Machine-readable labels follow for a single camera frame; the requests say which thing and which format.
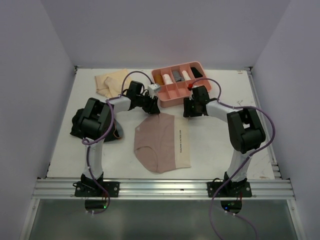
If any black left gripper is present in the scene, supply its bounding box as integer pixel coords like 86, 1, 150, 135
136, 91, 160, 115

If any pink underwear cream waistband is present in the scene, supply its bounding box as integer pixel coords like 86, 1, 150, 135
134, 113, 191, 174

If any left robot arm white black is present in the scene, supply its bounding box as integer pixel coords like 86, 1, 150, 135
77, 81, 161, 197

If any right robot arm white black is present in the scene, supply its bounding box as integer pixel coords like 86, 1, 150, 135
183, 84, 266, 197

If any grey rolled underwear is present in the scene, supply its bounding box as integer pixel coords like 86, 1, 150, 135
172, 70, 185, 83

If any brown rolled underwear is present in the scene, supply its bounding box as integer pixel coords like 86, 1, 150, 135
154, 74, 164, 86

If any black rolled underwear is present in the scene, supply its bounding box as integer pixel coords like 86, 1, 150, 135
190, 67, 203, 79

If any beige underwear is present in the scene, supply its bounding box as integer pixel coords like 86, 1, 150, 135
94, 69, 128, 99

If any black underwear orange trim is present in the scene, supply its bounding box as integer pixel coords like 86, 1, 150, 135
69, 107, 125, 145

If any pink divided organizer tray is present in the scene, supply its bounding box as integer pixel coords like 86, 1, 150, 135
151, 61, 212, 108

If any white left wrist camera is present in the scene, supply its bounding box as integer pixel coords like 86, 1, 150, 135
147, 83, 162, 99

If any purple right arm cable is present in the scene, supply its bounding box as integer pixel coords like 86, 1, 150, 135
189, 78, 277, 240

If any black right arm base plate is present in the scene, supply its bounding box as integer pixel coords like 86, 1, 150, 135
206, 178, 253, 198

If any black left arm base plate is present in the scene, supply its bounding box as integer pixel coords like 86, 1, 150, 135
72, 181, 120, 198

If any aluminium table frame rail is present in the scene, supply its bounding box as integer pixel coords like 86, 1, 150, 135
32, 65, 296, 201

